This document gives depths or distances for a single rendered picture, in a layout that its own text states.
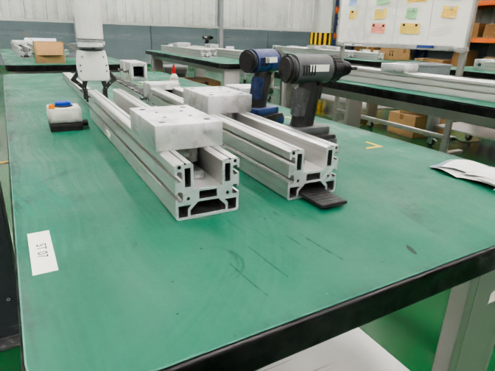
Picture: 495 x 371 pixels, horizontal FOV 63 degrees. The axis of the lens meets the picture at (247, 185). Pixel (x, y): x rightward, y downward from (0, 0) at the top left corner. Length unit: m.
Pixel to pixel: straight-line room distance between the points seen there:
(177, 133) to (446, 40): 3.34
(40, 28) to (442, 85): 11.06
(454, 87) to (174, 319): 1.99
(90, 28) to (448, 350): 1.31
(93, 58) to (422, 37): 3.03
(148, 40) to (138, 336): 12.57
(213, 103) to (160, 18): 12.12
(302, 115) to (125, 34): 11.89
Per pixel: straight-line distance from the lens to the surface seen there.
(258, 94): 1.12
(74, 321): 0.43
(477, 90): 2.19
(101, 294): 0.46
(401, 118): 4.98
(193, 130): 0.64
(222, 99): 0.93
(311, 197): 0.67
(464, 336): 0.95
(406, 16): 4.09
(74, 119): 1.18
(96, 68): 1.50
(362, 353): 1.25
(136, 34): 12.78
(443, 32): 3.86
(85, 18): 1.48
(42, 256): 0.55
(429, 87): 2.32
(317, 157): 0.71
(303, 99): 0.90
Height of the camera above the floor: 1.04
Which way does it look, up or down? 20 degrees down
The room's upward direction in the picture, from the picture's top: 2 degrees clockwise
